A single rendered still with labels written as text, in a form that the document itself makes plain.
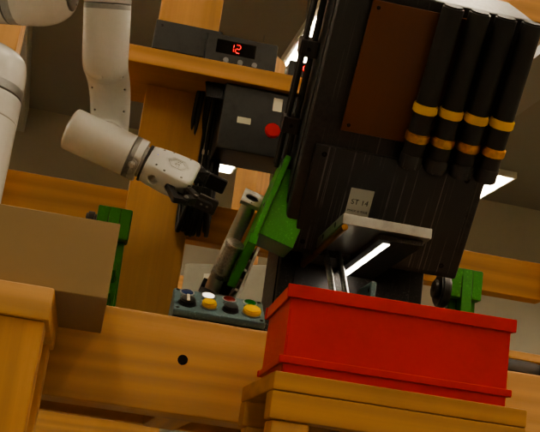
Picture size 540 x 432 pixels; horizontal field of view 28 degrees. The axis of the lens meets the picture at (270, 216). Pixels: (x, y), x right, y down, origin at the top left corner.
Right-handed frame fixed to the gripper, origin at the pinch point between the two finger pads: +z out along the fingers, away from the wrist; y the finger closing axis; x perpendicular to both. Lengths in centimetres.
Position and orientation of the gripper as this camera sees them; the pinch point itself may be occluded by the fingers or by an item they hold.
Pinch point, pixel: (216, 195)
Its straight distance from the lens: 210.5
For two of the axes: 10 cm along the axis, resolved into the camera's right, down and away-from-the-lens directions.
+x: -4.0, 7.9, 4.7
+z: 9.1, 4.2, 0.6
